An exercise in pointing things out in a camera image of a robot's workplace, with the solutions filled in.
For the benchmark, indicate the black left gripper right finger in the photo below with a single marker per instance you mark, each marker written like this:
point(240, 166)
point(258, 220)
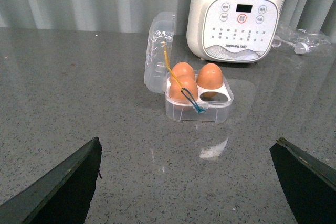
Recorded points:
point(308, 183)

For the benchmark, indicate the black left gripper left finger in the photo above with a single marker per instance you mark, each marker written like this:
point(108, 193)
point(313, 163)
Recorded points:
point(63, 195)

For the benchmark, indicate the clear plastic egg box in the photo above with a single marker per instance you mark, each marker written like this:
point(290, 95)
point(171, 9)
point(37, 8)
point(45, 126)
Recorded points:
point(157, 78)

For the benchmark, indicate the brown egg back right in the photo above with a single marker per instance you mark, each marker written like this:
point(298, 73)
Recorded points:
point(210, 77)

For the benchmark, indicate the brown egg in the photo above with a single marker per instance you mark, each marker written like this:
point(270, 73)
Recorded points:
point(182, 71)
point(175, 93)
point(210, 77)

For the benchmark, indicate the brown egg front left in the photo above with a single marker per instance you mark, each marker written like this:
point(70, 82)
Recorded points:
point(175, 93)

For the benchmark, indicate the brown egg back left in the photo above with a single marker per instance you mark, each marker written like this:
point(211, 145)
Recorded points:
point(182, 71)

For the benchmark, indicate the clear plastic bag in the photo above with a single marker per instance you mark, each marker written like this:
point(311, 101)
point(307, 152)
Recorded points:
point(316, 40)

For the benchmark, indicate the white Joyoung soy milk maker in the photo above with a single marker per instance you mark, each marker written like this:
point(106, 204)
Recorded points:
point(235, 31)

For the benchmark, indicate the white power cord plug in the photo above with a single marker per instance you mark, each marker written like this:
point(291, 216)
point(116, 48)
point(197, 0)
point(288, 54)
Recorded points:
point(299, 48)

